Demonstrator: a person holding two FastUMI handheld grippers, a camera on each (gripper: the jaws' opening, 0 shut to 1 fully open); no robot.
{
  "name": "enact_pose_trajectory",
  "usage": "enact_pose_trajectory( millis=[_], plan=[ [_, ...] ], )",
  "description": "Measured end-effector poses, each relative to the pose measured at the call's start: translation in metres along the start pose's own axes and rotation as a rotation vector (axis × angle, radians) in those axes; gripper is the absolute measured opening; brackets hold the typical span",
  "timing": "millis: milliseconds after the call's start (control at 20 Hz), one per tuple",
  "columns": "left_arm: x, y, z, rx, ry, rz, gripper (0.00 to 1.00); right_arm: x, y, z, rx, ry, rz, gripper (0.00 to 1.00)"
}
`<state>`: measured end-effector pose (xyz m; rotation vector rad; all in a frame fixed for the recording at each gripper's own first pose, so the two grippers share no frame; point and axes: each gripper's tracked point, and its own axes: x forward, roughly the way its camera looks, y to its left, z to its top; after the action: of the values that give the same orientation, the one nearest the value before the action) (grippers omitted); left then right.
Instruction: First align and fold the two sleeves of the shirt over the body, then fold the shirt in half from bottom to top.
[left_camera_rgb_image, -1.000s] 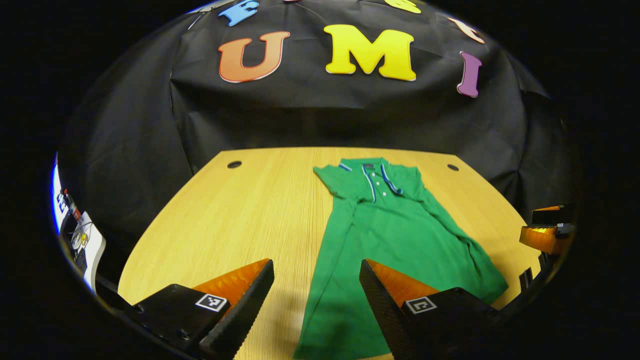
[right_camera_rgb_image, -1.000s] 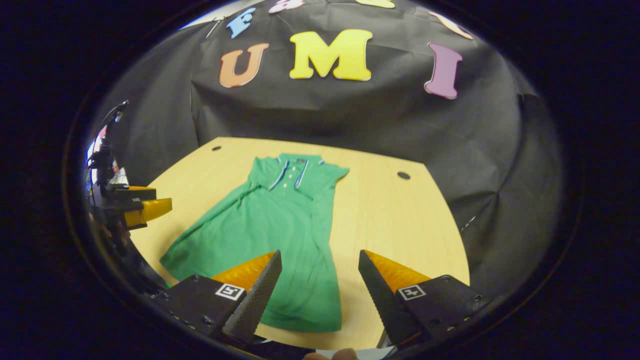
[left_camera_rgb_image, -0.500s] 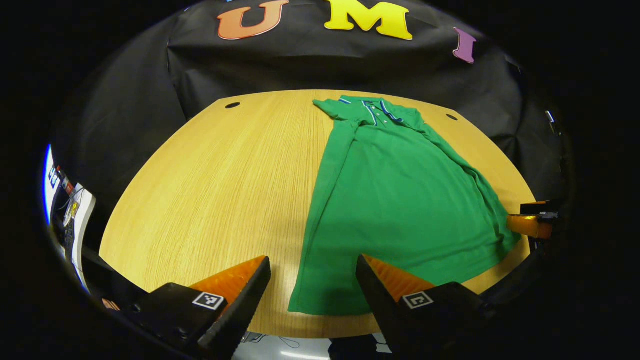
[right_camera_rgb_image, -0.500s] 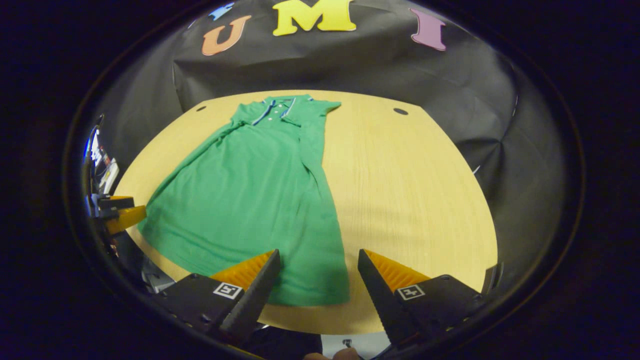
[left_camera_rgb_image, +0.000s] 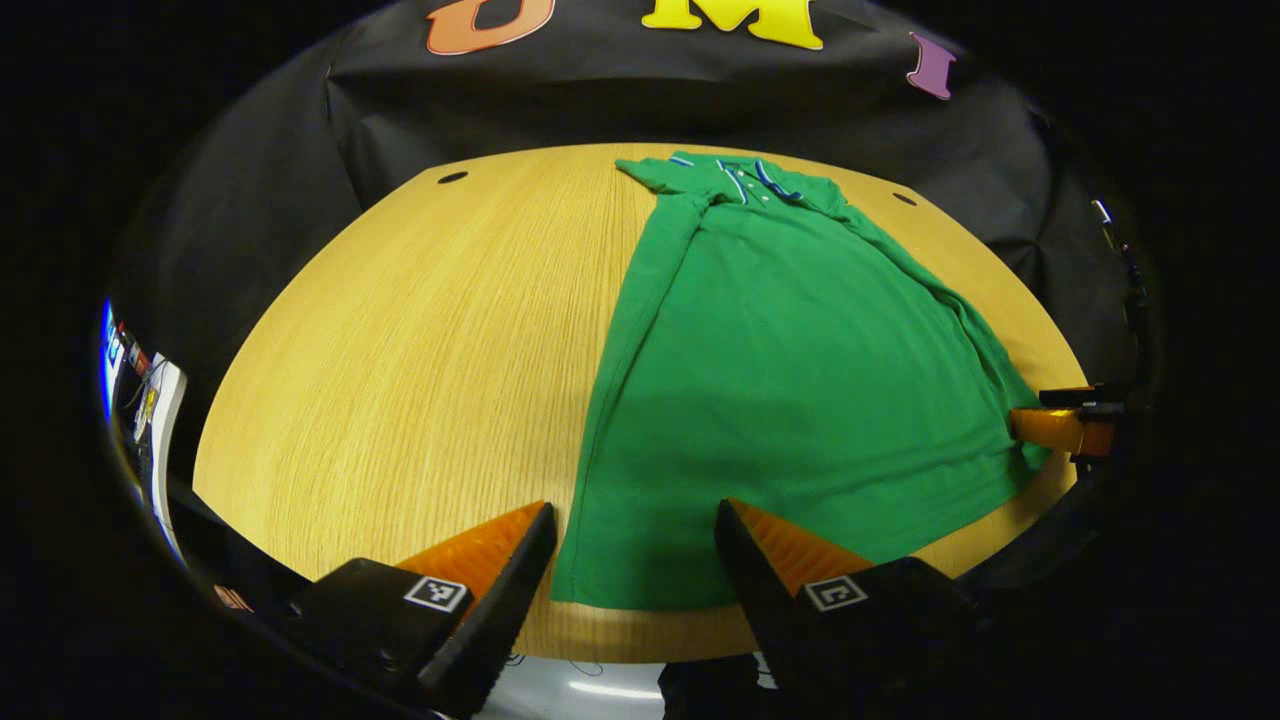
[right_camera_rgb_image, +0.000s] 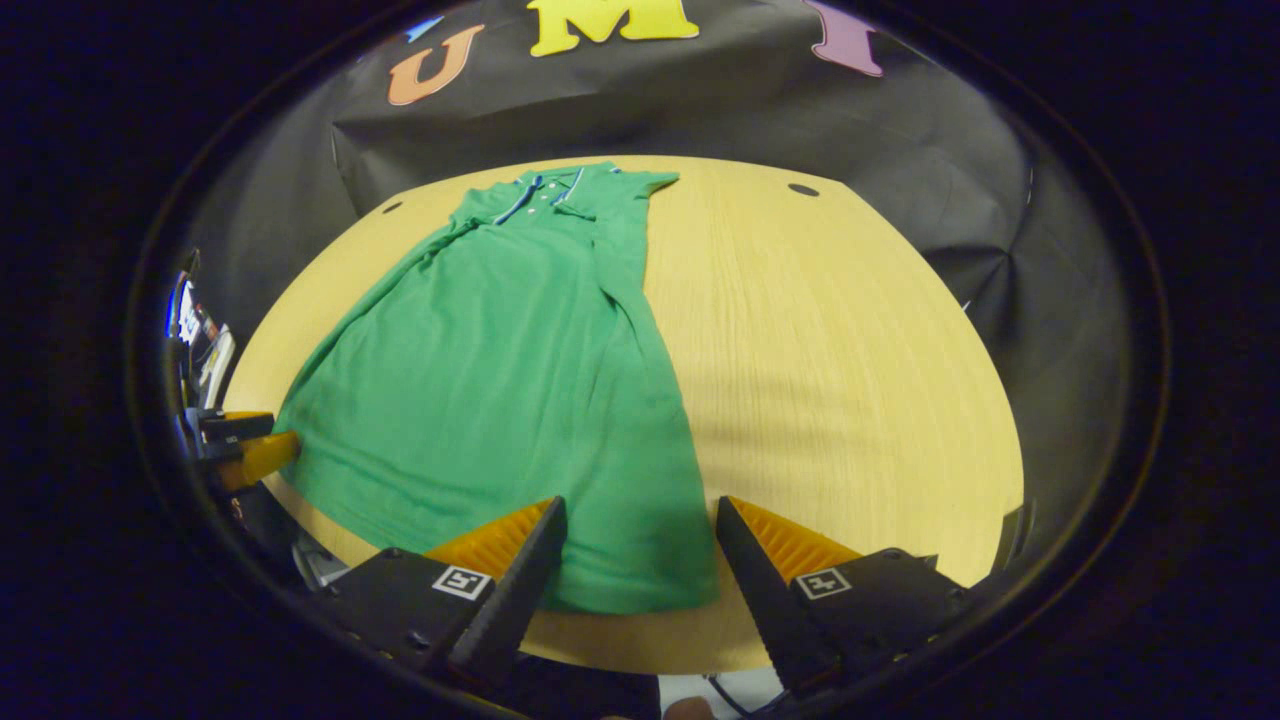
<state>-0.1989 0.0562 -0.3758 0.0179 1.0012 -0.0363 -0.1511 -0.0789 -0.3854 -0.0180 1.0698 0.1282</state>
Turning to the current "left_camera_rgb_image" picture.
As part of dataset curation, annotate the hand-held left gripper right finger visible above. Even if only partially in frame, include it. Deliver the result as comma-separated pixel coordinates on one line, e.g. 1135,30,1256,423
714,498,986,720

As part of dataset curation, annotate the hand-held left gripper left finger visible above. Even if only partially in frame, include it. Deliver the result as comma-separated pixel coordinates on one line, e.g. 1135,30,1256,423
290,500,558,719

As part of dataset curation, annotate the green T-shirt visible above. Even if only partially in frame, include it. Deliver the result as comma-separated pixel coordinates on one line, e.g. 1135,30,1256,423
550,152,1051,611

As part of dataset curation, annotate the white printed banner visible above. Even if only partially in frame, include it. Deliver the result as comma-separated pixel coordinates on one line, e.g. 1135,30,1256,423
98,298,191,566

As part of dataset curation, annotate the black backdrop cloth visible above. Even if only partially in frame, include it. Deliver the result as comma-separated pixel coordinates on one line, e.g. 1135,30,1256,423
110,0,1151,401

